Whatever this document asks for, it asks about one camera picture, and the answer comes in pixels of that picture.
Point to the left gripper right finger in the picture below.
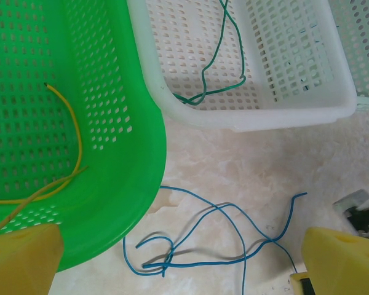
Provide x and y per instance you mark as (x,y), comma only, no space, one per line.
(347,267)

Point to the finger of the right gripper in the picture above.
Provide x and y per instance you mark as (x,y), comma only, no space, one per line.
(299,285)

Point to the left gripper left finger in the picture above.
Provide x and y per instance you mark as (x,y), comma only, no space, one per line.
(21,264)

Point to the bright green plastic basket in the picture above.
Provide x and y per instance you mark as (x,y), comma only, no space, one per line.
(126,153)

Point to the white plastic basket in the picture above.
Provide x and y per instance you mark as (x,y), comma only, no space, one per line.
(264,118)

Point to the mint green plastic basket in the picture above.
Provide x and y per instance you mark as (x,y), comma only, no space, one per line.
(366,61)

